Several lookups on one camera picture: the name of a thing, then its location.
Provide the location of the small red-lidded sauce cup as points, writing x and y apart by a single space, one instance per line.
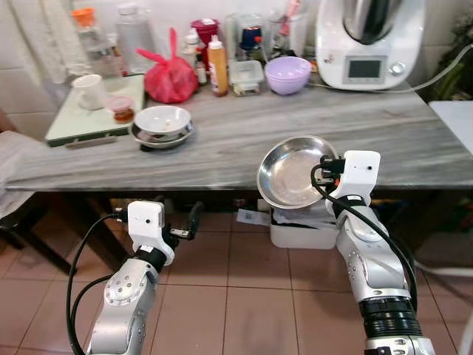
122 111

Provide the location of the white metal chair frame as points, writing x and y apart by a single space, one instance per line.
464 333

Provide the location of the white side table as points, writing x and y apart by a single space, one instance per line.
454 122

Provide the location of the white bowl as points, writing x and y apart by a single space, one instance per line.
162 120

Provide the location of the glass holder with red utensil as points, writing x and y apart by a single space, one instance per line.
290 33

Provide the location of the stainless steel bowl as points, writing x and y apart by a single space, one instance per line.
288 174
162 143

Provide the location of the white plastic box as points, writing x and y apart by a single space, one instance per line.
303 233

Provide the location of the clear bottle with orange cap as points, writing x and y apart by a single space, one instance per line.
96 44

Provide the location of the dark wooden table leg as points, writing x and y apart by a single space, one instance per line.
44 237

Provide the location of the red plastic bag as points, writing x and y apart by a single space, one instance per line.
170 80

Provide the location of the green leafy plant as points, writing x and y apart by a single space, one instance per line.
454 70

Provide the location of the small white-capped condiment bottle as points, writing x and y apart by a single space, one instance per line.
194 55

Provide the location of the white paper label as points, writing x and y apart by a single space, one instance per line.
253 217

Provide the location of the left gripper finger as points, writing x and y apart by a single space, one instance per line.
196 218

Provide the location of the dark red lidded jar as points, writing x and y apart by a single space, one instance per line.
205 31

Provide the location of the pale green cutting board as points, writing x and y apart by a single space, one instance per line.
81 124

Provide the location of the orange sauce squeeze bottle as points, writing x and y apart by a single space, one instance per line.
218 70

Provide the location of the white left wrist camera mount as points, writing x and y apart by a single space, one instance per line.
145 222

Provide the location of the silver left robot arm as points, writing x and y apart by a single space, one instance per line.
126 296

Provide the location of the clear bottle with white cap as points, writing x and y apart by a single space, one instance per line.
135 37

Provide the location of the white kitchen cooking machine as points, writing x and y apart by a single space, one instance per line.
369 52

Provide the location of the white mug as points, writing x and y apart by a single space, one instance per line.
90 92

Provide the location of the clear plastic food container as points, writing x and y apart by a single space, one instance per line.
246 78

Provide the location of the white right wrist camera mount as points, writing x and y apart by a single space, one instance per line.
362 174

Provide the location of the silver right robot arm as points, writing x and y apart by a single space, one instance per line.
373 259

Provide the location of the glass jar with blue item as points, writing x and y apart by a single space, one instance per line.
247 38

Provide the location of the purple plastic bowl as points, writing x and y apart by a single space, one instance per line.
288 75

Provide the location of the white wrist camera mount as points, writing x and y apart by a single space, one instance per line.
145 222
362 174

